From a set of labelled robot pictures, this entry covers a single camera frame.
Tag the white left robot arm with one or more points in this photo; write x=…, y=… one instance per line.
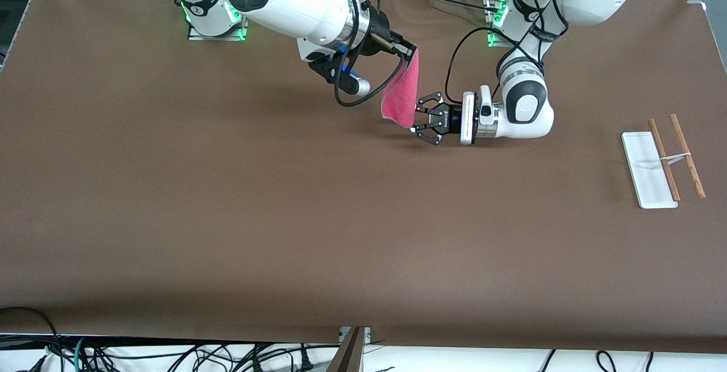
x=528, y=111

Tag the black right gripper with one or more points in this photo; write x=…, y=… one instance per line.
x=381, y=34

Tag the small white rack clip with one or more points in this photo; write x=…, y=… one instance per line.
x=676, y=158

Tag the black power plug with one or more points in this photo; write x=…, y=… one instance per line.
x=306, y=363

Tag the brown table cover sheet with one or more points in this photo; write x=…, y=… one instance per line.
x=363, y=218

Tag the red and grey towel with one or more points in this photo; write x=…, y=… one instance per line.
x=400, y=99

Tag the small metal bracket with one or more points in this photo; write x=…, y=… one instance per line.
x=343, y=332

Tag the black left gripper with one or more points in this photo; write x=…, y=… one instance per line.
x=452, y=120

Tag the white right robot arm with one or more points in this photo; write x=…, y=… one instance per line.
x=295, y=3

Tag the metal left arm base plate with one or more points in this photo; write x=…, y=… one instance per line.
x=493, y=42

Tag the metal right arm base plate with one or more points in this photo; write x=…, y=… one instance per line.
x=227, y=37

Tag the white rack base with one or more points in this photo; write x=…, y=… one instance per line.
x=647, y=173

